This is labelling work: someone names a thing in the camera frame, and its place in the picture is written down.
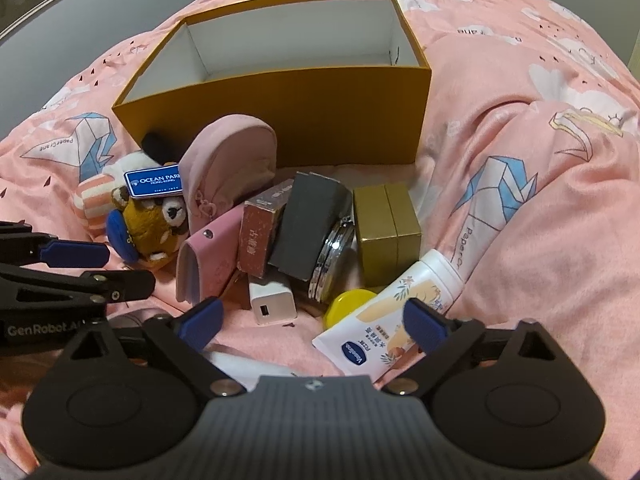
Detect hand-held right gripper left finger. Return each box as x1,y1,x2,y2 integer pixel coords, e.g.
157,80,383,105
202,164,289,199
60,297,248,397

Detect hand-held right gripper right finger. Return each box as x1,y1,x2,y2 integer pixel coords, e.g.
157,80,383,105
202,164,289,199
382,297,558,397

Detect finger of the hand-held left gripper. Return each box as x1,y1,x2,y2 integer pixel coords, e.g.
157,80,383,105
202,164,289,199
0,262,157,317
0,220,111,268

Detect white lotion tube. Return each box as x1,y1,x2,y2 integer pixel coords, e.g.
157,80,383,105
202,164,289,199
312,249,465,377

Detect brown bear plush blue tag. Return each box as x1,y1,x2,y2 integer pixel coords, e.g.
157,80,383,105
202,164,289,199
106,162,191,269

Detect white plush toy black hat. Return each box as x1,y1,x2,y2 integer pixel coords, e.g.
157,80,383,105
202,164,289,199
72,131,183,233

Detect pink snap wallet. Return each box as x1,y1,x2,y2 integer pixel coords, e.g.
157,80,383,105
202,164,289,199
176,205,247,306

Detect gold gift box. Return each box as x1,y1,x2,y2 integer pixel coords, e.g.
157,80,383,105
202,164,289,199
352,182,422,288

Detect reddish brown small carton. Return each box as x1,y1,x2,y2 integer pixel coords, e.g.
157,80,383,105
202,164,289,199
236,178,296,279

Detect dark grey box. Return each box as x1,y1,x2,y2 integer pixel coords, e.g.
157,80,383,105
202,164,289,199
267,171,353,282

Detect pink zip pouch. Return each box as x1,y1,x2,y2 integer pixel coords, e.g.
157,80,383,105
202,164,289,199
177,114,278,234

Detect orange cardboard box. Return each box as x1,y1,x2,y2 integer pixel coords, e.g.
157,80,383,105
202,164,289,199
111,0,432,167

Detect white flat packet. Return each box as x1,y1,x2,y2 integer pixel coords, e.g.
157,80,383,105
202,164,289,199
200,347,297,379

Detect white charger plug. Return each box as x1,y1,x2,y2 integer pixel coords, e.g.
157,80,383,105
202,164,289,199
248,270,299,326

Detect yellow round lid jar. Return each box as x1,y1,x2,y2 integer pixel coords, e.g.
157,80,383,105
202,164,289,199
323,290,378,332

